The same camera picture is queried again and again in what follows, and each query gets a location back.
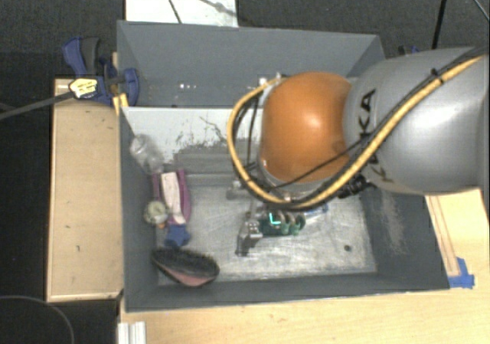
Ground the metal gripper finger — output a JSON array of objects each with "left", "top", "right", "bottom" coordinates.
[{"left": 235, "top": 220, "right": 265, "bottom": 257}]

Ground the pale wood board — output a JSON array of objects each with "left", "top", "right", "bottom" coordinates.
[{"left": 45, "top": 77, "right": 126, "bottom": 303}]

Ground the black and pink hairbrush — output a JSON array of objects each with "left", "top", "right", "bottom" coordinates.
[{"left": 149, "top": 247, "right": 221, "bottom": 290}]

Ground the pale round toy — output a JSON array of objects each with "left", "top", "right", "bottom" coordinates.
[{"left": 142, "top": 199, "right": 170, "bottom": 228}]

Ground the clear plastic bottle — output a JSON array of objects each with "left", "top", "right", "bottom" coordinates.
[{"left": 129, "top": 133, "right": 166, "bottom": 175}]

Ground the grey metal bin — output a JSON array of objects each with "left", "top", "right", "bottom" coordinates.
[{"left": 116, "top": 19, "right": 451, "bottom": 313}]

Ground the black cylinder on white bracket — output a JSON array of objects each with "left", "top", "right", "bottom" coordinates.
[{"left": 338, "top": 175, "right": 369, "bottom": 200}]

